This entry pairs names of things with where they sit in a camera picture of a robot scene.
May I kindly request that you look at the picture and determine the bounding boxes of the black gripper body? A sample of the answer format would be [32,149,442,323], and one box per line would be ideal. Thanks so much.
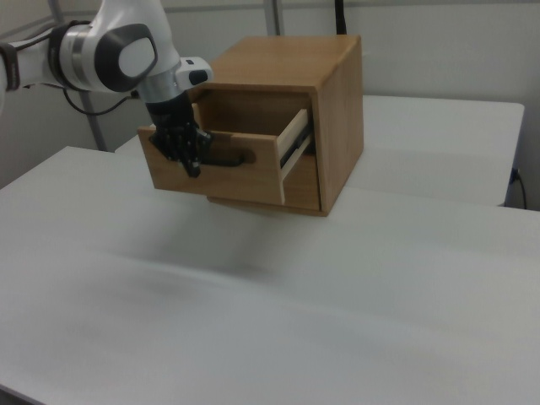
[145,91,212,149]

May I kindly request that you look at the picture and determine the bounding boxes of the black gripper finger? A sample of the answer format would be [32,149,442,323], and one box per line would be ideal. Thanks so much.
[162,141,202,179]
[194,133,213,166]

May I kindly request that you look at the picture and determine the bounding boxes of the black metal drawer handle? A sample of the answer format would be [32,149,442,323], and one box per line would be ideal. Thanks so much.
[198,147,257,170]

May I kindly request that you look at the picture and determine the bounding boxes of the wooden sliding drawer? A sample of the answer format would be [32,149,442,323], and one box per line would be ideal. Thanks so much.
[138,89,316,208]

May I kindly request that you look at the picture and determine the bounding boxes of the wooden oak cabinet box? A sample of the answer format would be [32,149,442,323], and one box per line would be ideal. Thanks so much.
[202,35,365,219]

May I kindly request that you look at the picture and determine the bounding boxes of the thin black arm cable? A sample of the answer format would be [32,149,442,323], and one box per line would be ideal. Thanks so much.
[62,86,141,116]

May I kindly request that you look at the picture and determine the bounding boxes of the black drawer slide rail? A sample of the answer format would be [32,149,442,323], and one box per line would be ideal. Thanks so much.
[278,121,316,170]

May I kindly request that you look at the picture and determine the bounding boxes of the grey metal partition post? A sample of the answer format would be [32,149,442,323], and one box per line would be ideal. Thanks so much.
[264,0,283,37]

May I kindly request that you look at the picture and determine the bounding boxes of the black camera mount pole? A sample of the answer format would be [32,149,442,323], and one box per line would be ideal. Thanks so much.
[334,0,349,35]

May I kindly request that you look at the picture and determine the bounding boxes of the black power cable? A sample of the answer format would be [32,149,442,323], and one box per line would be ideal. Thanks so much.
[511,167,528,208]

